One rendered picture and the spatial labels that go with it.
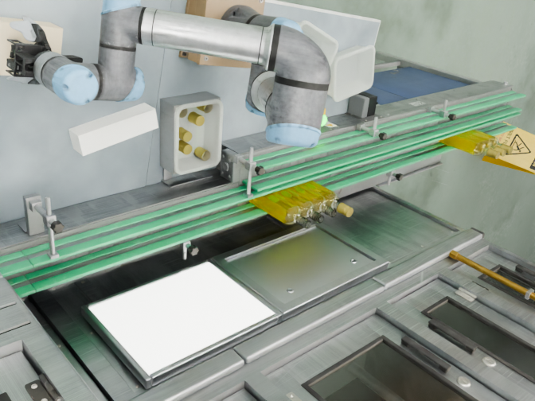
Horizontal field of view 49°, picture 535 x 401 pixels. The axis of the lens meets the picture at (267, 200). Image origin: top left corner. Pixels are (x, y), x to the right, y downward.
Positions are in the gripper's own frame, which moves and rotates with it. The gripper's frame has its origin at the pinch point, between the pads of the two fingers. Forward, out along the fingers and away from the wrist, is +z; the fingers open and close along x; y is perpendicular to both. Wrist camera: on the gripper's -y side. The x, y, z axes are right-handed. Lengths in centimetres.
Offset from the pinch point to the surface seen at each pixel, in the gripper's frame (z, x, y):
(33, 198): -5.8, 36.4, -2.1
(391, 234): -35, 50, -122
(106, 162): 5.5, 32.2, -27.5
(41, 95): 5.3, 12.4, -7.1
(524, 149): 47, 56, -413
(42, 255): -14, 49, -2
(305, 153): -14, 25, -90
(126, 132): -0.4, 21.0, -29.6
